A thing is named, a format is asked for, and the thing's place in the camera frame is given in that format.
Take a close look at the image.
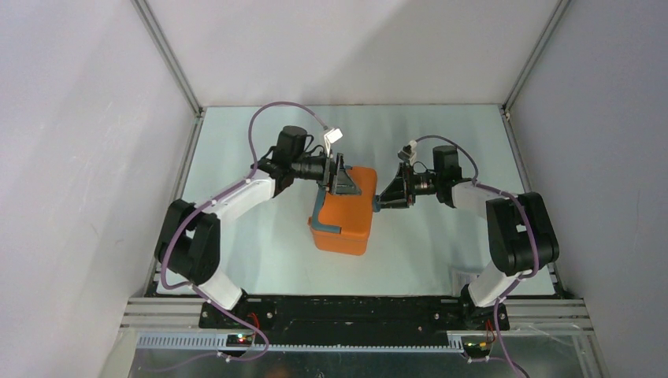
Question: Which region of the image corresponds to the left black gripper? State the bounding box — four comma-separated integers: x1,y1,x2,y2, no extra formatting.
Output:
291,150,361,197

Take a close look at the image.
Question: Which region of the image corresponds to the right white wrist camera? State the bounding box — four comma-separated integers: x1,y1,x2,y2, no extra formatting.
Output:
397,140,418,166

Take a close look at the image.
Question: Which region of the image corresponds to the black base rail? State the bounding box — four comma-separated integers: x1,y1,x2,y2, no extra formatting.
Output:
199,295,510,347

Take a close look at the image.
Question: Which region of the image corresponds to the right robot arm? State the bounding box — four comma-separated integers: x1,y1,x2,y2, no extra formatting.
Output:
373,142,560,329

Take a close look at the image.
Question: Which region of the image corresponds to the orange medicine box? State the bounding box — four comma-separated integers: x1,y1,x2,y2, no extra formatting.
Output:
308,166,377,256

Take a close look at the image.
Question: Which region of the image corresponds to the white leaflet near base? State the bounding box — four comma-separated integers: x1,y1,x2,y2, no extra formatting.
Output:
451,269,480,296

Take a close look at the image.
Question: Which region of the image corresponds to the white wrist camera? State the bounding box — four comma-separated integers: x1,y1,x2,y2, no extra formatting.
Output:
322,128,343,156
397,140,418,166

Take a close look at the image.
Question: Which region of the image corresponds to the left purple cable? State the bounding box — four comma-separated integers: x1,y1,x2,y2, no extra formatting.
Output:
159,102,330,362

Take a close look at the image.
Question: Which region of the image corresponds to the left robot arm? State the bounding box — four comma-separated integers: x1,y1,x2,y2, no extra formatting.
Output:
154,126,362,328

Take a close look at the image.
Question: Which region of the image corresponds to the purple cable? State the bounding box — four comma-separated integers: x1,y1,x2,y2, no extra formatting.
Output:
414,135,540,378
159,102,330,362

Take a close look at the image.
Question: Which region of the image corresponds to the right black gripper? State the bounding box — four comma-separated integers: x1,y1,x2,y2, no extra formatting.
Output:
376,161,442,209

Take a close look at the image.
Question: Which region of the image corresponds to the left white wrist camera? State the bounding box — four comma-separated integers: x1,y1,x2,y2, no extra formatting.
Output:
322,128,343,156

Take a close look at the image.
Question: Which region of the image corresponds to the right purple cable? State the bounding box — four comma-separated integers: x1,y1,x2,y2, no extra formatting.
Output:
414,135,540,378

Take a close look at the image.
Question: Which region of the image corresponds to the teal divided tray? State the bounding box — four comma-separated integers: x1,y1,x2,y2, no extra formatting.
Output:
307,187,343,235

